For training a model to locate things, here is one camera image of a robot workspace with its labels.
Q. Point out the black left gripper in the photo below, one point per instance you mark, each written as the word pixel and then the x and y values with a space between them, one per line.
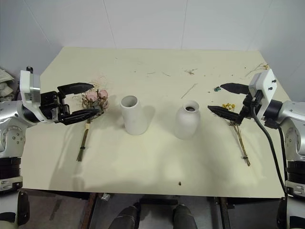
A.
pixel 50 107

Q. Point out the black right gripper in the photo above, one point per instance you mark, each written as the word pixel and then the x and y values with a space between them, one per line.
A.
pixel 249 106

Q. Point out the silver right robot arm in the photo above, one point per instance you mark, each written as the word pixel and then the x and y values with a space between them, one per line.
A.
pixel 291 111

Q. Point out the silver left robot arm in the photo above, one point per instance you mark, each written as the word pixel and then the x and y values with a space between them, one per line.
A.
pixel 9 112

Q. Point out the white bottle-shaped vase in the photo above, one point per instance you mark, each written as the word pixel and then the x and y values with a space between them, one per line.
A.
pixel 187 121

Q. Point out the white cylindrical vase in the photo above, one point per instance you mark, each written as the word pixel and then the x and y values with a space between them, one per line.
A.
pixel 134 119

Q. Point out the dried yellow flower bouquet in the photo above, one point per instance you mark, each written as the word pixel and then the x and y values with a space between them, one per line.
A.
pixel 228 105

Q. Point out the dried pink flower bouquet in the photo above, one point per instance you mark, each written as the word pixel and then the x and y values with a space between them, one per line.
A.
pixel 91 96

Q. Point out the small green object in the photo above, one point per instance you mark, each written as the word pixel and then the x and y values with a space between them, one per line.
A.
pixel 217 89

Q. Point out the thin pale stick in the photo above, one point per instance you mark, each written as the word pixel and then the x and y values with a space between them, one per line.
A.
pixel 189 90

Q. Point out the stack of pale cloth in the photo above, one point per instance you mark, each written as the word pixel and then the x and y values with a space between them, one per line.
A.
pixel 5 82

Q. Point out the black oblong robot panel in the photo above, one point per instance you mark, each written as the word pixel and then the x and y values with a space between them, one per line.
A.
pixel 282 211
pixel 23 207

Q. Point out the dark rounded shape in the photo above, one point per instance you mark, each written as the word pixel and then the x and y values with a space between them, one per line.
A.
pixel 125 217
pixel 184 217

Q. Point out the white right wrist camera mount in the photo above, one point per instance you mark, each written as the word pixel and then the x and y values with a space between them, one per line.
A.
pixel 263 88

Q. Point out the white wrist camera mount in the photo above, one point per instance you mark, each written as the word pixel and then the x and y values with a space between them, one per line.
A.
pixel 263 88
pixel 28 86

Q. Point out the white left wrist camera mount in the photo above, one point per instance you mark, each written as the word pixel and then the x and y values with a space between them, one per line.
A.
pixel 28 86

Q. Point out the dark metal table frame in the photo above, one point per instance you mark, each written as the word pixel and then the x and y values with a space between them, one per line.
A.
pixel 157 201

